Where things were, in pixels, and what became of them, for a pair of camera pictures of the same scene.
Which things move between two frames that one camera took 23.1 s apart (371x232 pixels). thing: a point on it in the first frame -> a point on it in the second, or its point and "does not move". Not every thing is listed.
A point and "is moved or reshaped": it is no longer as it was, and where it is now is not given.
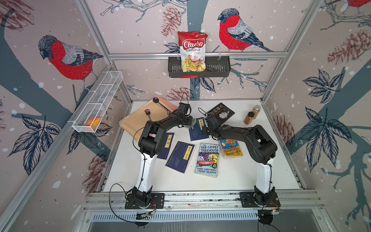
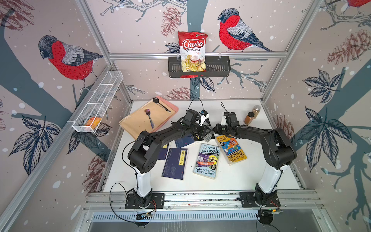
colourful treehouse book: [207, 159] does not move
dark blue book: [180, 157] is moved or reshaped
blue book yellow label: [196, 133] is moved or reshaped
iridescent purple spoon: [148, 112] does not move
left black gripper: [189, 123] -> [202, 132]
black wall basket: [215, 66] does not move
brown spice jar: [249, 118] does not move
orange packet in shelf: [94, 122] does not move
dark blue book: [167, 142] does not move
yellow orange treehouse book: [230, 148] is moved or reshaped
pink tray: [167, 103] does not move
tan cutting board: [135, 123] does not move
